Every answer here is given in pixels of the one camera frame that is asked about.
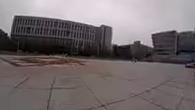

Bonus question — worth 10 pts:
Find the person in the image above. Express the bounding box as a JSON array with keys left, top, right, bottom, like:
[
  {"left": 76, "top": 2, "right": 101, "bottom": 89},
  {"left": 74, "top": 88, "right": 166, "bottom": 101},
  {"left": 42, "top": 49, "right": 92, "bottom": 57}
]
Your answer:
[{"left": 130, "top": 56, "right": 138, "bottom": 64}]

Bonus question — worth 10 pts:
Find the low distant building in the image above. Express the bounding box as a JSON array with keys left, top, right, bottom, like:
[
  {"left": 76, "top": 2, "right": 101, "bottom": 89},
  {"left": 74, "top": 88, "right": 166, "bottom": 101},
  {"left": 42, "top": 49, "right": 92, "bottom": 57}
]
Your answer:
[{"left": 111, "top": 38, "right": 155, "bottom": 61}]

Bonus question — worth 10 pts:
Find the large curved windowed building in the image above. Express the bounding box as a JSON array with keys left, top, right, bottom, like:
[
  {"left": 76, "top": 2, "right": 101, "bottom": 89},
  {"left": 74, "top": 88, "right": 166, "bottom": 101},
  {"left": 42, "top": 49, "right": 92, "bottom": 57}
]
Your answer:
[{"left": 9, "top": 14, "right": 115, "bottom": 59}]

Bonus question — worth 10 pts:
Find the grey stepped building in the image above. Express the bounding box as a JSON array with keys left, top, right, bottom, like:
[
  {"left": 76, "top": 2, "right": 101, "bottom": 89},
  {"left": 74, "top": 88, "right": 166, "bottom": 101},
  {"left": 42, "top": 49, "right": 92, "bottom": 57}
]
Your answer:
[{"left": 148, "top": 21, "right": 195, "bottom": 66}]

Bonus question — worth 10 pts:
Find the vehicle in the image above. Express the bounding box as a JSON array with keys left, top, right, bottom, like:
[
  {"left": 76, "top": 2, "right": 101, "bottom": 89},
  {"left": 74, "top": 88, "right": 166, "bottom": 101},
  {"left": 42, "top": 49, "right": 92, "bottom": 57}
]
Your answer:
[{"left": 184, "top": 61, "right": 195, "bottom": 70}]

